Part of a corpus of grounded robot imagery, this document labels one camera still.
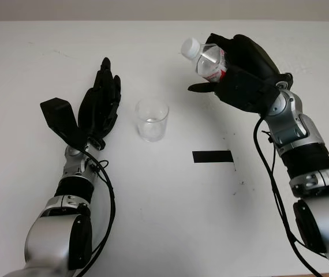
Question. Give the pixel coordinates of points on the black tape strip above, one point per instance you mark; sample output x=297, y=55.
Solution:
x=212, y=157

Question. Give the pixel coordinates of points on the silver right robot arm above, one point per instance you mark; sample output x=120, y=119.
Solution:
x=293, y=124

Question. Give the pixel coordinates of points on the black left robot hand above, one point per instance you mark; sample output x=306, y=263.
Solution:
x=98, y=106

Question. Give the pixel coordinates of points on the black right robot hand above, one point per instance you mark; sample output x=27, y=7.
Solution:
x=257, y=60

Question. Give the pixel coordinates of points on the clear plastic cup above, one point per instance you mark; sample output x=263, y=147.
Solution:
x=152, y=124

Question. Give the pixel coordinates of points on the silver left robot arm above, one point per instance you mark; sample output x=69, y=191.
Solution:
x=49, y=231

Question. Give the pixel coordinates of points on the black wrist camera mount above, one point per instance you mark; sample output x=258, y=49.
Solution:
x=245, y=89
x=59, y=114

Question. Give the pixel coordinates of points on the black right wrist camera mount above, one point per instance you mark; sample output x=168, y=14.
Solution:
x=245, y=89

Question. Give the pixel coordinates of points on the clear water bottle red label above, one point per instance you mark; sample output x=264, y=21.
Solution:
x=207, y=62

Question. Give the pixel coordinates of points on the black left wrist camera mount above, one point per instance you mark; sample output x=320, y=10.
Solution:
x=59, y=114

